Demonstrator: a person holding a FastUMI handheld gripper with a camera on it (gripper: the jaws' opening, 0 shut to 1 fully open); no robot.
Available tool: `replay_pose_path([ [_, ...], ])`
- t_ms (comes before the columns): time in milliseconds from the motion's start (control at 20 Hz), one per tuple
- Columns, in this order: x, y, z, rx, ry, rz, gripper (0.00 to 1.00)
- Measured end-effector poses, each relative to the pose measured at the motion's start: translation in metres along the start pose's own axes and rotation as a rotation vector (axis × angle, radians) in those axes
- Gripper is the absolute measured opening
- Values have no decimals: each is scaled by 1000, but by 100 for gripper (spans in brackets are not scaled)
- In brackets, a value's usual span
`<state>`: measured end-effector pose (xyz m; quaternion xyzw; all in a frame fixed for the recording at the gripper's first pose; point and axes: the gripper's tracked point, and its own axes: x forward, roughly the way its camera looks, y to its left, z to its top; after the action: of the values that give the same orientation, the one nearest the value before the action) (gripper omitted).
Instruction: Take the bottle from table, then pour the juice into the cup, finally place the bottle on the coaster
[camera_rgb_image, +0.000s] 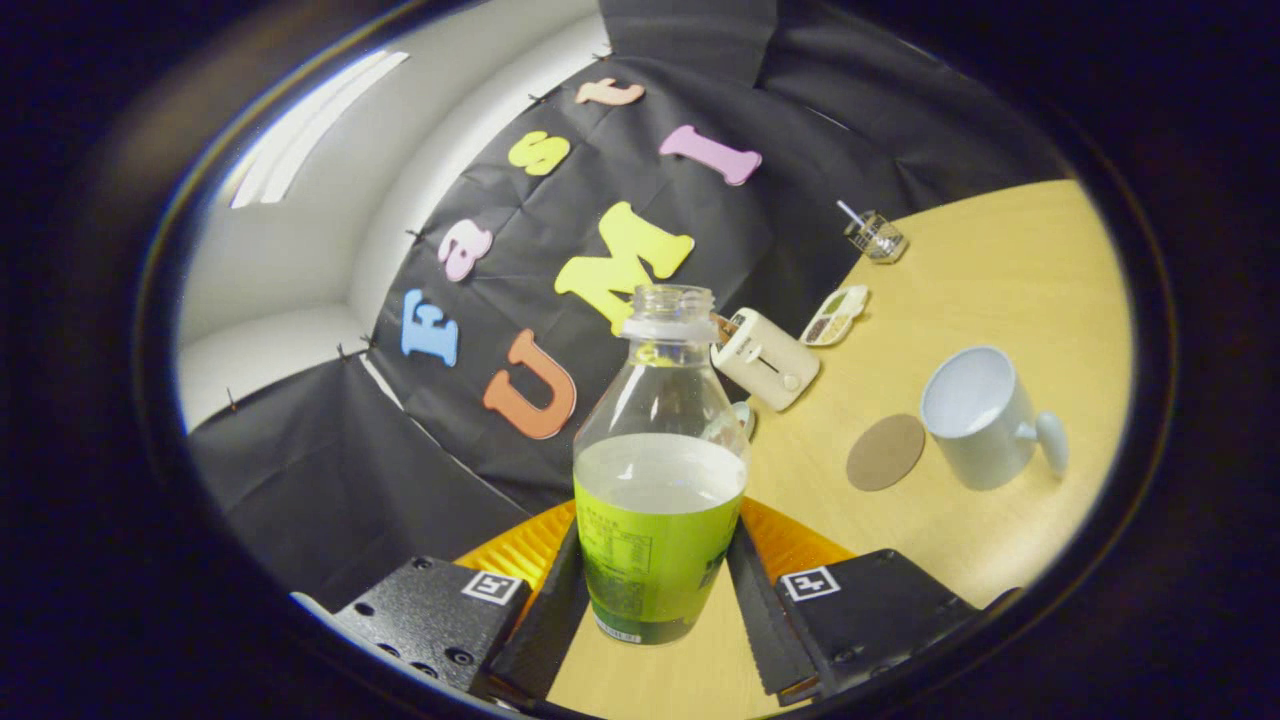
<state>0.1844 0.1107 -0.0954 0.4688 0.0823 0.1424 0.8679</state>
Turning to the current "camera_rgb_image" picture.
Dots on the white divided dish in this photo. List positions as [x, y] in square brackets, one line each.
[835, 315]

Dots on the black backdrop cloth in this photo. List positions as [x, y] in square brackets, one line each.
[330, 480]

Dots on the pale blue cup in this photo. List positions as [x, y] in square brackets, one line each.
[985, 440]

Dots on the white spoon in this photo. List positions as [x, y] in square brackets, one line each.
[850, 211]

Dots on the brown toast slice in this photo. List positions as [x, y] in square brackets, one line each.
[722, 327]

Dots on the round brown coaster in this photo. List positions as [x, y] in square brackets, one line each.
[885, 452]

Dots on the large ceiling light panel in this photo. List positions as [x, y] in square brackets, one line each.
[310, 135]

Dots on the green label juice bottle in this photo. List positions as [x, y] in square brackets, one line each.
[660, 545]

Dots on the cream toaster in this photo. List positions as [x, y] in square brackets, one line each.
[770, 360]

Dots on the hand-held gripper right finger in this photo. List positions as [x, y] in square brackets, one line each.
[765, 630]

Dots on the wooden table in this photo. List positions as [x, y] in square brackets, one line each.
[1000, 280]

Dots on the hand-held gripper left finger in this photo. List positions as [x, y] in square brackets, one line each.
[535, 640]

